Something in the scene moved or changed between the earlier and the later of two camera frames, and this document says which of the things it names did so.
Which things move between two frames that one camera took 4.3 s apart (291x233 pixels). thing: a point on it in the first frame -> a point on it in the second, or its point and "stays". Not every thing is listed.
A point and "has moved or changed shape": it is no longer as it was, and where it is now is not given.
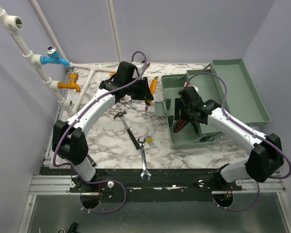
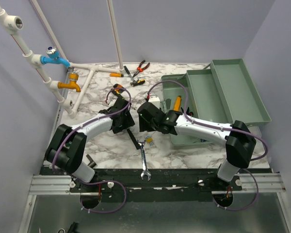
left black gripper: x=144 y=93 -> x=128 y=123
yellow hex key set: x=149 y=140 stays
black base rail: x=127 y=185 stays
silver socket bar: x=91 y=161 stays
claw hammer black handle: x=121 y=114 stays
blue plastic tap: x=53 y=57 stays
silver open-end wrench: x=145 y=171 stays
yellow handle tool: x=153 y=85 has moved or changed shape
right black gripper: x=179 y=105 -> x=143 y=126
